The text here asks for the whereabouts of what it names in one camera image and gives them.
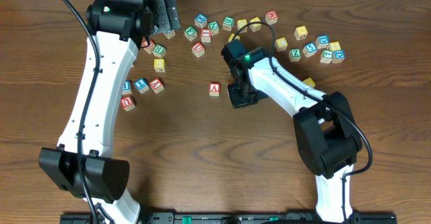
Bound red A block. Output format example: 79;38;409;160
209;83;220;97

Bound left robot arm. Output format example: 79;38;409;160
38;0;180;223

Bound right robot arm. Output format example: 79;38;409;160
221;40;362;223

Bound blue P block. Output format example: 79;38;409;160
164;30;176;39

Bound green F block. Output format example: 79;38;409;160
185;26;197;41

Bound blue X block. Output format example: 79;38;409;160
194;13;207;29

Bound green R block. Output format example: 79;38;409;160
153;44;166;58

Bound red E block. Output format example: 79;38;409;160
141;38;156;54

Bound red H block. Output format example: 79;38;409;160
201;28;211;43

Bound yellow block left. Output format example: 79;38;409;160
154;59;166;73

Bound red C block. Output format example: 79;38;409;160
191;42;205;58

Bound green N block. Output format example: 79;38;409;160
208;21;220;36

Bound green B block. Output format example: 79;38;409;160
222;16;235;31

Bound yellow block centre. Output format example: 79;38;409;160
228;34;240;42

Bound red Y block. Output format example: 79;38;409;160
149;78;164;94

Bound yellow block under 2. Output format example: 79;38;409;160
275;37;288;52

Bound green Z block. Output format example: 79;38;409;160
288;48;302;62

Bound blue T block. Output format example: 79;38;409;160
134;78;149;94

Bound yellow block lone right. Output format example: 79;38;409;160
302;77;316;88

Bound yellow block top right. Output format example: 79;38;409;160
249;17;261;32

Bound yellow block top middle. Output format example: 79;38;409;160
237;19;248;33

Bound blue L block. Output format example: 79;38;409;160
122;80;133;96

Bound red K block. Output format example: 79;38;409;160
265;10;279;25

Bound yellow Q block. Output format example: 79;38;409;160
294;26;308;40

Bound red U block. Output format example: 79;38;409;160
121;96;136;111

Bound green 7 block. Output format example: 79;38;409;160
320;49;333;64

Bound blue D block upper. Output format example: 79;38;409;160
315;35;330;49

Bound blue d block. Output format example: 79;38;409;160
315;35;330;49
332;50;345;63

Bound blue D block lower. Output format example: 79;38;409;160
332;50;345;63

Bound yellow block far right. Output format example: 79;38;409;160
327;41;341;52

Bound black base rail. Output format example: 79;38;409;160
59;211;398;224

